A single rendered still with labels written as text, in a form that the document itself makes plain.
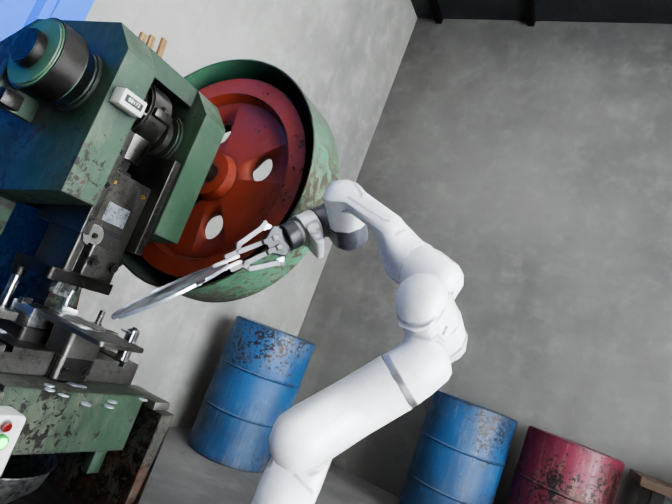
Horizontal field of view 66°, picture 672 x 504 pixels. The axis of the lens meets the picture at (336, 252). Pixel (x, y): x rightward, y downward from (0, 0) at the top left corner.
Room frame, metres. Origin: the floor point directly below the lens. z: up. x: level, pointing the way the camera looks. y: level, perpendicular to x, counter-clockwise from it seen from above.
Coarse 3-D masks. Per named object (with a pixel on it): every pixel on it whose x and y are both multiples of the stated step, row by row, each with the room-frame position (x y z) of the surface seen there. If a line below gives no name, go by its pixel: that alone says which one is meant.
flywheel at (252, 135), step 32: (224, 96) 1.73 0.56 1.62; (256, 96) 1.65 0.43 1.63; (256, 128) 1.67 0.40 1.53; (288, 128) 1.57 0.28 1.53; (224, 160) 1.66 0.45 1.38; (256, 160) 1.66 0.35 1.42; (288, 160) 1.54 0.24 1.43; (224, 192) 1.67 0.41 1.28; (256, 192) 1.62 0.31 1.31; (288, 192) 1.52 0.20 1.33; (192, 224) 1.72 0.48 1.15; (224, 224) 1.66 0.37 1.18; (256, 224) 1.60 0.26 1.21; (160, 256) 1.71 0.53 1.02; (192, 256) 1.69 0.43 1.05
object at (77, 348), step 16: (64, 320) 1.27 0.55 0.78; (80, 320) 1.35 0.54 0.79; (64, 336) 1.27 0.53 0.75; (80, 336) 1.22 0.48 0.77; (96, 336) 1.23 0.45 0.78; (112, 336) 1.32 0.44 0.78; (64, 352) 1.27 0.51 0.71; (80, 352) 1.30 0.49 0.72; (96, 352) 1.34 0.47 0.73; (64, 368) 1.27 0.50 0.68; (80, 368) 1.32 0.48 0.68
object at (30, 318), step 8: (16, 304) 1.34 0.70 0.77; (24, 304) 1.32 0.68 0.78; (32, 304) 1.35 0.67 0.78; (40, 304) 1.40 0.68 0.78; (24, 312) 1.32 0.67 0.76; (32, 312) 1.30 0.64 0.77; (56, 312) 1.37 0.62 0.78; (64, 312) 1.42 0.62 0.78; (24, 320) 1.31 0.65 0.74; (32, 320) 1.31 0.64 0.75; (40, 320) 1.33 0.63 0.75; (48, 320) 1.35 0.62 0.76; (48, 328) 1.35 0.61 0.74
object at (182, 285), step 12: (192, 276) 1.36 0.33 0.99; (204, 276) 1.25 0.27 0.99; (168, 288) 1.27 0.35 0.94; (180, 288) 1.20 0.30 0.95; (192, 288) 1.13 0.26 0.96; (144, 300) 1.29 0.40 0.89; (156, 300) 1.19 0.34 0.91; (168, 300) 1.12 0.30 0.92; (120, 312) 1.26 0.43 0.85; (132, 312) 1.13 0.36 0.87
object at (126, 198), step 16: (128, 176) 1.39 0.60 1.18; (112, 192) 1.32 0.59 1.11; (128, 192) 1.36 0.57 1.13; (144, 192) 1.40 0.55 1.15; (112, 208) 1.33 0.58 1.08; (128, 208) 1.38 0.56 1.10; (96, 224) 1.32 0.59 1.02; (112, 224) 1.35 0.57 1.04; (128, 224) 1.39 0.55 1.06; (48, 240) 1.34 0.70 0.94; (64, 240) 1.31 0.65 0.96; (80, 240) 1.30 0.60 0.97; (96, 240) 1.32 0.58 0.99; (112, 240) 1.37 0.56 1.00; (128, 240) 1.41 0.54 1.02; (48, 256) 1.32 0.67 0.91; (64, 256) 1.29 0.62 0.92; (80, 256) 1.31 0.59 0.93; (96, 256) 1.31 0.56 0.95; (112, 256) 1.35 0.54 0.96; (80, 272) 1.30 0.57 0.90; (96, 272) 1.33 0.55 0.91; (112, 272) 1.37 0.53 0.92
